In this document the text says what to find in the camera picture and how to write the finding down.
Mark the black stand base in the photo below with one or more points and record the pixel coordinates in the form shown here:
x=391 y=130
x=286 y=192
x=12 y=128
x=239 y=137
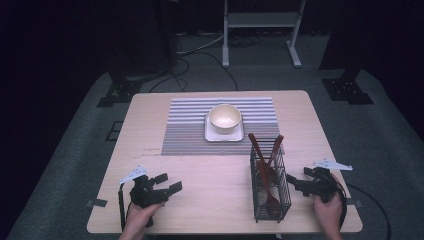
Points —
x=348 y=91
x=120 y=93

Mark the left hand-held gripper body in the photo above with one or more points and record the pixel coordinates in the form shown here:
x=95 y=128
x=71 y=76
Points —
x=143 y=195

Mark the person's left hand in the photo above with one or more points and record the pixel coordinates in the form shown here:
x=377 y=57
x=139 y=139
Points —
x=138 y=218

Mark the striped grey placemat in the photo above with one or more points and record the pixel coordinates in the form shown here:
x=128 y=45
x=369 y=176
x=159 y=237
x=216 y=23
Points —
x=186 y=133

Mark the white metal stand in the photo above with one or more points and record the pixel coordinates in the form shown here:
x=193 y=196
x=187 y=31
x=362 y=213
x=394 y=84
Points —
x=260 y=19

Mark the white square plate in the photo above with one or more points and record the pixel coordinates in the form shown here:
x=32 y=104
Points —
x=213 y=137

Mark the grey tape strip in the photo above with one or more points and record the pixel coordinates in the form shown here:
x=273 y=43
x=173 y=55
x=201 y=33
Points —
x=97 y=202
x=355 y=202

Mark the person's right hand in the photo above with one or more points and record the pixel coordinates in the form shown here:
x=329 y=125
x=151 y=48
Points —
x=330 y=215

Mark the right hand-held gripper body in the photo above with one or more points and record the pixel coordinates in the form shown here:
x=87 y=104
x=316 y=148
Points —
x=324 y=186

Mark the white ceramic bowl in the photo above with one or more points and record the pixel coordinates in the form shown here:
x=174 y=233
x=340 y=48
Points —
x=225 y=118

